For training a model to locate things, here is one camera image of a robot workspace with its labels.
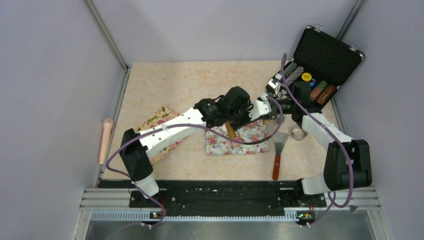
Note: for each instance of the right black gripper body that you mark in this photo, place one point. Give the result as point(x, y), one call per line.
point(287, 105)

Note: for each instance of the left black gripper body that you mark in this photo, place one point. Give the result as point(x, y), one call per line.
point(238, 118)

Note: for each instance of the wooden dough roller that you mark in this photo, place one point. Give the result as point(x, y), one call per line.
point(252, 132)

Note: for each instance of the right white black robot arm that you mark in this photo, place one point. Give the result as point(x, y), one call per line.
point(347, 164)

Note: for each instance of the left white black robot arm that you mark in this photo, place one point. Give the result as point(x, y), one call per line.
point(138, 148)

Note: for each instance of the black microphone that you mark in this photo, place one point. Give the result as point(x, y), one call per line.
point(270, 91)

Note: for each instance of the green poker chip stack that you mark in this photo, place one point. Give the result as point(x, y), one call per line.
point(318, 90)

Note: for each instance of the yellow dealer button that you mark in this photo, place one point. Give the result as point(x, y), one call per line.
point(307, 77)

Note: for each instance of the grey poker chip stack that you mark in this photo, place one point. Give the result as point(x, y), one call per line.
point(294, 75)

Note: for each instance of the purple poker chip stack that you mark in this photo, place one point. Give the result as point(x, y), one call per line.
point(289, 68)

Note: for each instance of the brown poker chip stack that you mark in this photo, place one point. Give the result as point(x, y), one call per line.
point(326, 94)

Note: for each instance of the black poker chip case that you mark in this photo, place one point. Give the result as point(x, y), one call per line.
point(326, 59)

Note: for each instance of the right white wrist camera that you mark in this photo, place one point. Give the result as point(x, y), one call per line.
point(275, 82)

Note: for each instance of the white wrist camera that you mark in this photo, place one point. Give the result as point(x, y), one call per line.
point(275, 82)
point(261, 108)

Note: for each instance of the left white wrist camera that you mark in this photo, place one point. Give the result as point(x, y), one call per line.
point(261, 108)

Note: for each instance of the metal spatula wooden handle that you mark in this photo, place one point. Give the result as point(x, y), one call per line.
point(280, 140)

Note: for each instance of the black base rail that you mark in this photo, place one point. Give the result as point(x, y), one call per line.
point(236, 199)

